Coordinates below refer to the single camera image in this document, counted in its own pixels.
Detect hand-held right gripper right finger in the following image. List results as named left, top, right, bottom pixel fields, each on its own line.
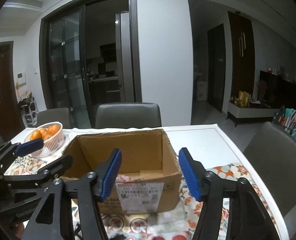
left=178, top=147, right=281, bottom=240

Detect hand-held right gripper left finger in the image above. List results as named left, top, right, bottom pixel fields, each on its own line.
left=23, top=148, right=122, bottom=240

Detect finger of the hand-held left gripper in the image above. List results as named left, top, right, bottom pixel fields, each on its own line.
left=0, top=138, right=44, bottom=173
left=3, top=154, right=74, bottom=188

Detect brown cardboard box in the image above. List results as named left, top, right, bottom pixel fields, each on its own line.
left=59, top=128, right=182, bottom=214

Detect person's left hand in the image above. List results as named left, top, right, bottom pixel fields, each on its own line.
left=9, top=224, right=26, bottom=240

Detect white plastic fruit basket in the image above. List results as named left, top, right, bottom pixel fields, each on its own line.
left=24, top=121, right=64, bottom=158

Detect white storage rack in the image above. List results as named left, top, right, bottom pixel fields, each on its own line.
left=19, top=91, right=39, bottom=128

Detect white tile-patterned tablecloth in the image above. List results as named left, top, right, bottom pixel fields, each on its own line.
left=3, top=124, right=292, bottom=240

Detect dark wooden entrance door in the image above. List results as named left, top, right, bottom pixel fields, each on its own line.
left=0, top=41, right=25, bottom=140

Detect dark framed sliding glass door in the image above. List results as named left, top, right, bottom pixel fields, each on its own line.
left=39, top=0, right=142, bottom=128

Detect white low television stand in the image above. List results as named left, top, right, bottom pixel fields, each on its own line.
left=227, top=100, right=281, bottom=127

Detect hallway cardboard boxes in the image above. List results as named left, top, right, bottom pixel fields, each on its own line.
left=197, top=80, right=208, bottom=102

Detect yellow gift boxes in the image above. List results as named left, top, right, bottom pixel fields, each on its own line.
left=239, top=91, right=252, bottom=105

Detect dark interior door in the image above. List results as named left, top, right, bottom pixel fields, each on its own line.
left=207, top=24, right=225, bottom=113

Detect pile of colourful clothes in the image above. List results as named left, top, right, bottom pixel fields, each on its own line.
left=272, top=106, right=296, bottom=143

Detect silver refrigerator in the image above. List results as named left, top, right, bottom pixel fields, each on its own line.
left=115, top=11, right=130, bottom=103

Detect black range hood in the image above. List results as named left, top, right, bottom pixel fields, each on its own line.
left=100, top=44, right=117, bottom=63

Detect black television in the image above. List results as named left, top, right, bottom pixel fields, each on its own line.
left=259, top=70, right=296, bottom=109

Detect tall dark wooden cabinet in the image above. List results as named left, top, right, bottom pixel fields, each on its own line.
left=228, top=11, right=255, bottom=105

